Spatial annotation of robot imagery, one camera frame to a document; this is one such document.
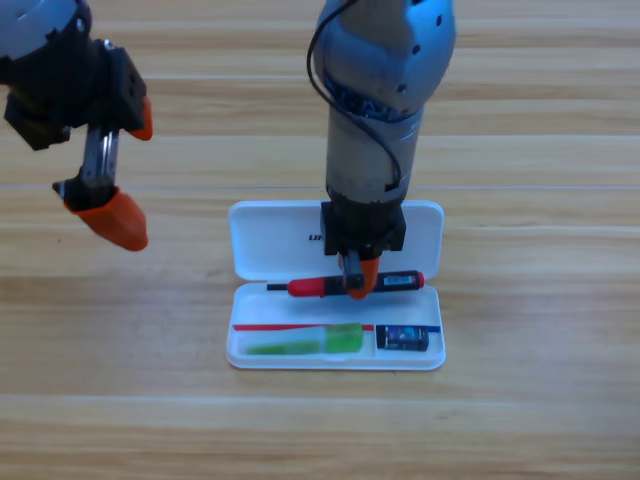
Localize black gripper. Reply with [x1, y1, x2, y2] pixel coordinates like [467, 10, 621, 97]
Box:
[319, 199, 407, 302]
[3, 38, 155, 253]

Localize red and black marker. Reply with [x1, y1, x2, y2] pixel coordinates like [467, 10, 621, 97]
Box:
[285, 269, 426, 300]

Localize green highlighter pen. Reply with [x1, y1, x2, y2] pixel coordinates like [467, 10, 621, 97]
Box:
[244, 322, 365, 356]

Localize blue and black eraser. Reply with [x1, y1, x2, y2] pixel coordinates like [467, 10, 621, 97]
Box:
[382, 324, 431, 352]

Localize white plastic pencil case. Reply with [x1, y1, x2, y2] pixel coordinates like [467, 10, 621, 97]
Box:
[225, 199, 447, 372]

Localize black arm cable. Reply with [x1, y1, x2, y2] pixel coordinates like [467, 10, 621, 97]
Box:
[306, 0, 404, 194]

